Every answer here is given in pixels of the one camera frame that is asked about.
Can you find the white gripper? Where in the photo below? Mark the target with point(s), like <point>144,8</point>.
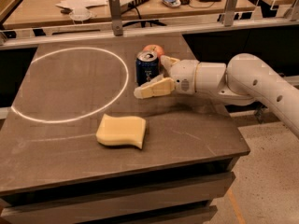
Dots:
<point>184,74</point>

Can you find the blue pepsi can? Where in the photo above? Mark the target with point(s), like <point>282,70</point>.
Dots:
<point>146,66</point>

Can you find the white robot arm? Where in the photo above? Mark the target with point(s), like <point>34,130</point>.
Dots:
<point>242,81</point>

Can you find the red apple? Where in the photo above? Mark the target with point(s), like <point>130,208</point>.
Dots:
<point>153,47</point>

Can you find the yellow sponge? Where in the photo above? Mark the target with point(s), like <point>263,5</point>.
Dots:
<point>121,131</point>

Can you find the blue white device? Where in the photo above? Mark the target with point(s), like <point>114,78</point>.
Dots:
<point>172,3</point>

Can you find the grey power strip box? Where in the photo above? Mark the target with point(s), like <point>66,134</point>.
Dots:
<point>127,5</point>

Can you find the white paper sheets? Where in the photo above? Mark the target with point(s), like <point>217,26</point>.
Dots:
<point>81,3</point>

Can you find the clear plastic lid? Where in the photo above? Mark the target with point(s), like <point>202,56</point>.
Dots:
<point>80,14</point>

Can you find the left grey metal post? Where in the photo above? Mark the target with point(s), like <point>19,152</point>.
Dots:
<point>115,12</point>

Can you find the grey metal post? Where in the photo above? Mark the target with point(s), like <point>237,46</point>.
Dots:
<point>115,12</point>
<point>229,13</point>

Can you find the right grey metal post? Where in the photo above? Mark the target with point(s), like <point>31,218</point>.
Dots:
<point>229,13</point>

